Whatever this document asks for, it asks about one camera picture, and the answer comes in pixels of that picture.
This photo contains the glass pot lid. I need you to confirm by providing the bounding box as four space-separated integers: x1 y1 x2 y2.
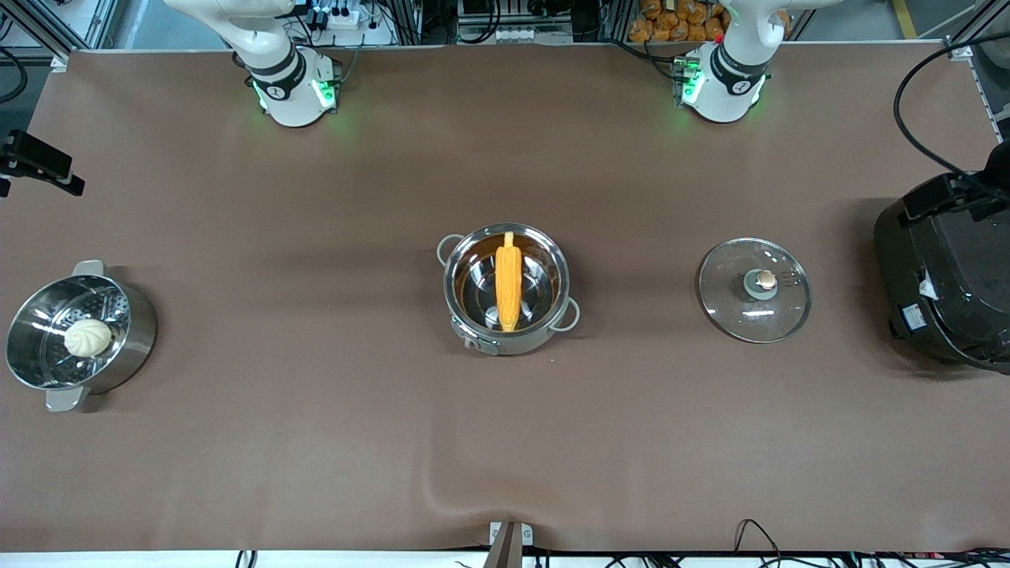
697 237 814 346

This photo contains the yellow corn cob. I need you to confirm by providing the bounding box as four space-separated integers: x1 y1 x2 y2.
494 230 524 333

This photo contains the steel steamer pot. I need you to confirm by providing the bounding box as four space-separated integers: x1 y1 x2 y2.
5 260 158 413

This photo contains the black rice cooker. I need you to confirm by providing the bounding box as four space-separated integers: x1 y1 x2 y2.
873 169 1010 374

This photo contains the white steamed bun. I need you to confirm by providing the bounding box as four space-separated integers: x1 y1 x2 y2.
62 317 114 359

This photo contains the bag of orange buns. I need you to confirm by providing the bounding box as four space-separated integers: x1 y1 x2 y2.
627 0 731 43

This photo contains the white power strip with plugs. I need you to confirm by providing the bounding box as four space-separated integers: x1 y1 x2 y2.
309 0 373 31

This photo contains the long white power strip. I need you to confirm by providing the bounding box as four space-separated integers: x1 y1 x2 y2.
494 28 572 43

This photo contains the brown table mat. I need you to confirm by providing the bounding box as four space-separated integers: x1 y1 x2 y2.
0 43 1010 553

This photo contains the aluminium frame profile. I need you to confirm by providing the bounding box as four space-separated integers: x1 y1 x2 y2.
6 0 121 73
943 0 1010 61

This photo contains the looped black floor cable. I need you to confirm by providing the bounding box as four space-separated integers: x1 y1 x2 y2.
729 518 784 559

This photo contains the steel pot with handles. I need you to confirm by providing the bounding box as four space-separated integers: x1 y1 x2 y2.
436 222 582 357

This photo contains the metal table clamp bracket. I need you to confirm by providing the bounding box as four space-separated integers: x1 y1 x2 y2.
488 520 535 568

